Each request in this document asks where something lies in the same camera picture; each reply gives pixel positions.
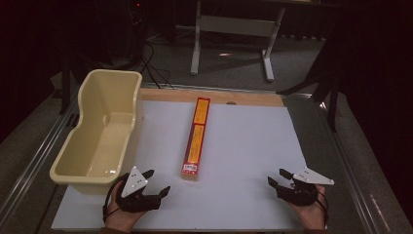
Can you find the cream plastic tub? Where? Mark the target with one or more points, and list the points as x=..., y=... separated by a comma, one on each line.
x=100, y=130

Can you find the person's left hand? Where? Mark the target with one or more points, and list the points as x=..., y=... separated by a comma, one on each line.
x=121, y=217

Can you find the black stand legs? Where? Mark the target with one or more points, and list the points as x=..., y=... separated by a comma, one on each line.
x=319, y=81

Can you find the person's right hand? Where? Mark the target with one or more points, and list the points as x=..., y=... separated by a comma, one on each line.
x=310, y=213

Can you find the white metal table frame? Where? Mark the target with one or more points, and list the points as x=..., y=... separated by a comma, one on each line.
x=235, y=35

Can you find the long red and orange box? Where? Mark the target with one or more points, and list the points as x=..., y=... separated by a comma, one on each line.
x=196, y=138

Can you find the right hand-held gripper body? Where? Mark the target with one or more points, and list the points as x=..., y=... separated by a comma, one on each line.
x=303, y=188

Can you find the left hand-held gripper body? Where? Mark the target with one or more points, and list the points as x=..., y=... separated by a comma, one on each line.
x=133, y=185

